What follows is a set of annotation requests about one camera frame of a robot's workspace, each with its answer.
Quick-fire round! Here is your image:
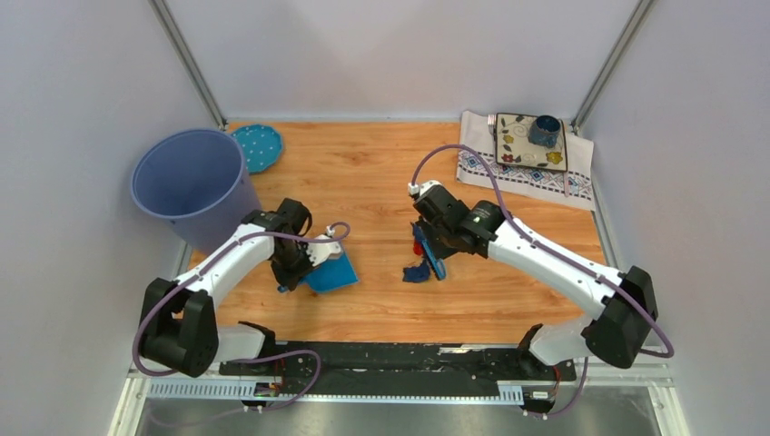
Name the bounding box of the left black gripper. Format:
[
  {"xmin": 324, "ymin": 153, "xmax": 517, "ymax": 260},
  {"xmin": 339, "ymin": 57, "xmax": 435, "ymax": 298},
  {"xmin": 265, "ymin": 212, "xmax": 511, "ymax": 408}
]
[{"xmin": 271, "ymin": 241, "xmax": 321, "ymax": 292}]

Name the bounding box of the lavender plastic waste bin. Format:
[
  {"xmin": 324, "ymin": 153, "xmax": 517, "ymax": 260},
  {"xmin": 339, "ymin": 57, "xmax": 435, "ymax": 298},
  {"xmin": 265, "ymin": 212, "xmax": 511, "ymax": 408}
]
[{"xmin": 130, "ymin": 129, "xmax": 262, "ymax": 254}]

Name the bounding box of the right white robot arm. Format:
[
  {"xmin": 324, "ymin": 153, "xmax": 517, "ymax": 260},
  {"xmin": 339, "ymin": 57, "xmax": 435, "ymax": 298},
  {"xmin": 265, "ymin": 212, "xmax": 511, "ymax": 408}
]
[{"xmin": 408, "ymin": 181, "xmax": 657, "ymax": 381}]

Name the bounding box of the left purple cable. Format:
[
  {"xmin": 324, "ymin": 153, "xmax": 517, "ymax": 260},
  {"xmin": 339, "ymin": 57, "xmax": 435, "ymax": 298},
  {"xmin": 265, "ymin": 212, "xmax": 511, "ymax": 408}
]
[{"xmin": 131, "ymin": 221, "xmax": 353, "ymax": 422}]

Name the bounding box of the white patterned cloth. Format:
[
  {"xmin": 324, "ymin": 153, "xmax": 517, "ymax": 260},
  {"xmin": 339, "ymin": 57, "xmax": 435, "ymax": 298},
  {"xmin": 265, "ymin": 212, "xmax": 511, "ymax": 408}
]
[{"xmin": 456, "ymin": 111, "xmax": 596, "ymax": 212}]

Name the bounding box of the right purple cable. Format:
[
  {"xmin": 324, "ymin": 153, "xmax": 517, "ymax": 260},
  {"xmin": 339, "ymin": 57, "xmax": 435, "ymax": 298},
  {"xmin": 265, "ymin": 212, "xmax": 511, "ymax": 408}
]
[{"xmin": 409, "ymin": 144, "xmax": 675, "ymax": 419}]

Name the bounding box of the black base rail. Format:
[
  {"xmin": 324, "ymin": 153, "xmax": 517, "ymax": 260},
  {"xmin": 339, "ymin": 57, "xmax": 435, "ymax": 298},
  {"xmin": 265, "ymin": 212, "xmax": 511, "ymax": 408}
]
[{"xmin": 219, "ymin": 341, "xmax": 577, "ymax": 397}]

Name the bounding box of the dark blue paper scrap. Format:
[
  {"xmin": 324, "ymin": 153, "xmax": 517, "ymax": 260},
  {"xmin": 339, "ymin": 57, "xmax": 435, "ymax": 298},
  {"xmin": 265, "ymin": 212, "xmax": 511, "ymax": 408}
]
[{"xmin": 402, "ymin": 260, "xmax": 432, "ymax": 283}]

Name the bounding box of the blue hand brush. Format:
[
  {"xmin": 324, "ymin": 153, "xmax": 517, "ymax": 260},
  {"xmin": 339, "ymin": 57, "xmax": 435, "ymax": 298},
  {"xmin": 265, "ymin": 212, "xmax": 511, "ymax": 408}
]
[{"xmin": 411, "ymin": 223, "xmax": 447, "ymax": 281}]

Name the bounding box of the purple cable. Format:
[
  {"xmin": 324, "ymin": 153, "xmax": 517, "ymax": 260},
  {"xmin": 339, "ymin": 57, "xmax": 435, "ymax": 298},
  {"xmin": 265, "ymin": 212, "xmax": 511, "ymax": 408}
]
[
  {"xmin": 131, "ymin": 221, "xmax": 353, "ymax": 422},
  {"xmin": 409, "ymin": 144, "xmax": 675, "ymax": 419}
]

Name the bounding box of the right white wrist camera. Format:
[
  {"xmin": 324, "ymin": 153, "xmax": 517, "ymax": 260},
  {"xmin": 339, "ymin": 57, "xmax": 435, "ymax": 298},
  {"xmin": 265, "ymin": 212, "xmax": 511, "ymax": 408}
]
[{"xmin": 408, "ymin": 180, "xmax": 442, "ymax": 200}]

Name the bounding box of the teal polka dot plate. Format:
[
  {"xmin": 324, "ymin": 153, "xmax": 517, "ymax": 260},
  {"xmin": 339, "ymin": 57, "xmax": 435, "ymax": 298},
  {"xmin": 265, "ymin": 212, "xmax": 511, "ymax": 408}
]
[{"xmin": 231, "ymin": 124, "xmax": 283, "ymax": 174}]

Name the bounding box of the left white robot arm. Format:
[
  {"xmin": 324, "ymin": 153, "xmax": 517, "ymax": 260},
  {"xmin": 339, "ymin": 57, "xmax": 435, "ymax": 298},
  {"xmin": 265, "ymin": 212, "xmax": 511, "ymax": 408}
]
[{"xmin": 133, "ymin": 199, "xmax": 318, "ymax": 377}]

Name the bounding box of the blue plastic dustpan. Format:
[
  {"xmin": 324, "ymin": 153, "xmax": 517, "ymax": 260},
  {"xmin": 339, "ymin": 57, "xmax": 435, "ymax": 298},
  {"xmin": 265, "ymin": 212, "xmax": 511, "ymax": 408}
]
[{"xmin": 296, "ymin": 250, "xmax": 359, "ymax": 294}]

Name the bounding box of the square floral plate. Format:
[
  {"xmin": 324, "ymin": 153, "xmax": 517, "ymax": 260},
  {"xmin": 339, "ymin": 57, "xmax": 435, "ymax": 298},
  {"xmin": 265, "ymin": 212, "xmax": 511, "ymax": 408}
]
[{"xmin": 491, "ymin": 113, "xmax": 568, "ymax": 173}]

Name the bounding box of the dark blue mug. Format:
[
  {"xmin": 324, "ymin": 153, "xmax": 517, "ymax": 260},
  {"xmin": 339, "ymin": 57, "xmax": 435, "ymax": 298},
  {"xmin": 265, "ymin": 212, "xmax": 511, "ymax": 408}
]
[{"xmin": 528, "ymin": 114, "xmax": 562, "ymax": 148}]

